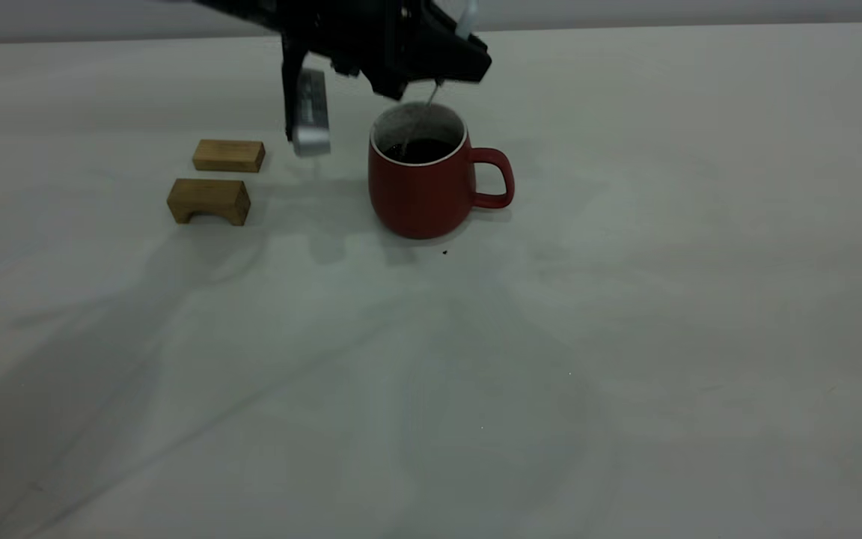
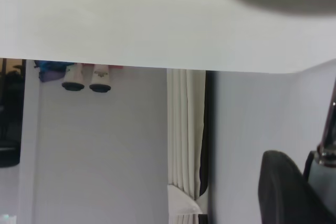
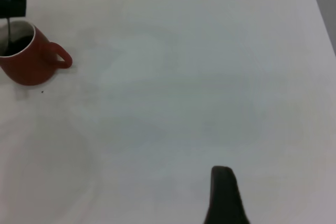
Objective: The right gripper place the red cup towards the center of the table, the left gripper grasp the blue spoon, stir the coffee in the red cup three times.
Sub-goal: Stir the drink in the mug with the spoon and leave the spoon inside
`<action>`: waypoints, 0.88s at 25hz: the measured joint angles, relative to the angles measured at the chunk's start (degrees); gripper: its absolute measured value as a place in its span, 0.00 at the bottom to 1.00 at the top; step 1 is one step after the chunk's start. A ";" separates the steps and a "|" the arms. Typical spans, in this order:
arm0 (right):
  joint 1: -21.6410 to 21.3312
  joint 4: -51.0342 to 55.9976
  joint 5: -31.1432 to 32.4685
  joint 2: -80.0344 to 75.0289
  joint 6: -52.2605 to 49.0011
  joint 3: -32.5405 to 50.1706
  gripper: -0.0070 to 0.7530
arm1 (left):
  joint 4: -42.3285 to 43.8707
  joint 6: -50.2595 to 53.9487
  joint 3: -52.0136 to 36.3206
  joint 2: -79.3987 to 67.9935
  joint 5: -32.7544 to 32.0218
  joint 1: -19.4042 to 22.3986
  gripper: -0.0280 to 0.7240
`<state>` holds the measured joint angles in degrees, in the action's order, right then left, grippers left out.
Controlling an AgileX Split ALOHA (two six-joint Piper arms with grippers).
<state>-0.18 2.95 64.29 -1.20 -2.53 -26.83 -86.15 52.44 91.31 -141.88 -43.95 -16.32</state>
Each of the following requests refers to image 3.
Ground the red ceramic mug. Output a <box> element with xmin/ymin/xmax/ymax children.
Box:
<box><xmin>0</xmin><ymin>20</ymin><xmax>73</xmax><ymax>86</ymax></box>

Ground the black coffee liquid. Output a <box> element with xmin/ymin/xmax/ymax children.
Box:
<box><xmin>6</xmin><ymin>35</ymin><xmax>34</xmax><ymax>56</ymax></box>

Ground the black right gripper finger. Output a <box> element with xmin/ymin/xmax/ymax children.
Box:
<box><xmin>203</xmin><ymin>165</ymin><xmax>250</xmax><ymax>224</ymax></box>

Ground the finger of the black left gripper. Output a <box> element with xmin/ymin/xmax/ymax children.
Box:
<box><xmin>0</xmin><ymin>0</ymin><xmax>27</xmax><ymax>19</ymax></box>

